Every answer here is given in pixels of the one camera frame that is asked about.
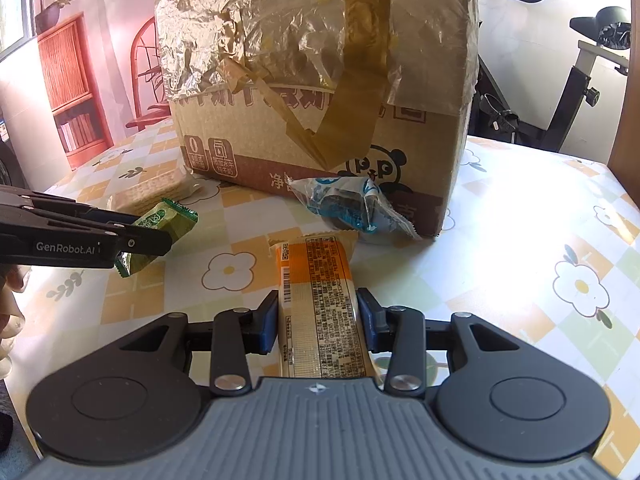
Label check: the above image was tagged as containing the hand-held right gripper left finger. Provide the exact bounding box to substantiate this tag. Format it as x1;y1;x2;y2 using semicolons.
120;290;279;396

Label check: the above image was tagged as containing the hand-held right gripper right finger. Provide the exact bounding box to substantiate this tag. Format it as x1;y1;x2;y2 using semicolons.
356;288;521;396

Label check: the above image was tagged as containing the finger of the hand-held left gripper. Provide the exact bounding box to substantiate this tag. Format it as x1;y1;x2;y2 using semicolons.
0;185;142;235
102;227;173;269

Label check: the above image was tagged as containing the green snack packet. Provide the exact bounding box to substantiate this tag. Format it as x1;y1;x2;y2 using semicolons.
114;198;199;278

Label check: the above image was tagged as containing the orange snack packet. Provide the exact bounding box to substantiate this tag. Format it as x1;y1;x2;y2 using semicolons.
267;230;381;381

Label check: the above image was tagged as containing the taped cardboard box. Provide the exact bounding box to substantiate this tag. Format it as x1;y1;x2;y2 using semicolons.
154;0;481;238

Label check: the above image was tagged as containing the person's left hand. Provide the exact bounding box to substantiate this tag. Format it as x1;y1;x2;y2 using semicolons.
0;264;27;378

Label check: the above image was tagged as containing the clear wafer packet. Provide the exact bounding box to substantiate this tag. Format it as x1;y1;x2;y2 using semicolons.
106;167;205;213

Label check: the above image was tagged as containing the dark round object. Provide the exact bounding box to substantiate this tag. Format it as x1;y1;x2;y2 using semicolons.
0;142;29;192

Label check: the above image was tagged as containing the blue cookie packet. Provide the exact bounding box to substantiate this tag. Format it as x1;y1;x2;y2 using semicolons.
289;174;423;242

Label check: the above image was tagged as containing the floral checked tablecloth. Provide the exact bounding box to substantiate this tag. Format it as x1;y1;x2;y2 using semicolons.
0;120;640;463

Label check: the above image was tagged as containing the black exercise bike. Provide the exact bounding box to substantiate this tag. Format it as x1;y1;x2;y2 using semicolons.
470;0;633;153

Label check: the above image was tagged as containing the printed pink wall cloth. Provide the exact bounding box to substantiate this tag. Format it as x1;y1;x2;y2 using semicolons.
30;0;201;171

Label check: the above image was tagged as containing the grey frame window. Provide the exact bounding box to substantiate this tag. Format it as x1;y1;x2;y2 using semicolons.
0;0;38;57

